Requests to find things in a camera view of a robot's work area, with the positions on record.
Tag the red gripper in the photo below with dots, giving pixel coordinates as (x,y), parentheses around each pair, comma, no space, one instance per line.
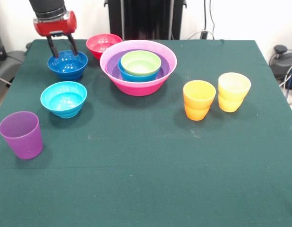
(56,27)

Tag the dark blue bowl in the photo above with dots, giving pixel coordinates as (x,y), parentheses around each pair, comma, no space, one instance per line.
(66,71)

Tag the purple bowl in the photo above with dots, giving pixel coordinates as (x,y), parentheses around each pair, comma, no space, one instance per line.
(111,67)

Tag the blue ringed flat-bottom bowl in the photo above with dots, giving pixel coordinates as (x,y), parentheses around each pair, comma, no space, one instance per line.
(127,76)

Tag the green bowl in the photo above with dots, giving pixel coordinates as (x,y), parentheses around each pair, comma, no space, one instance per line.
(140,63)

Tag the large pink bowl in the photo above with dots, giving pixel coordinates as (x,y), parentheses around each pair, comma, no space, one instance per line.
(139,89)

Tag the small red-pink bowl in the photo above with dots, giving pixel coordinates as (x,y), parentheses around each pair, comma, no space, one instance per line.
(98,46)

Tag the cyan bowl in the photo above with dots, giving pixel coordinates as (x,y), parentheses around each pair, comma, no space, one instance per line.
(63,100)

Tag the purple cup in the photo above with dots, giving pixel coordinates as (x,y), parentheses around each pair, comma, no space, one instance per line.
(22,139)

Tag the black power plug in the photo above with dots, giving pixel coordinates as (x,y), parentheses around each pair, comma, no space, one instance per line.
(204,34)

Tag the dark green tablecloth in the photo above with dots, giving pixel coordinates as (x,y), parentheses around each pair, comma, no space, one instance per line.
(160,177)

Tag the yellow cup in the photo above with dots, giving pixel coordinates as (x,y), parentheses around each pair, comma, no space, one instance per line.
(234,86)

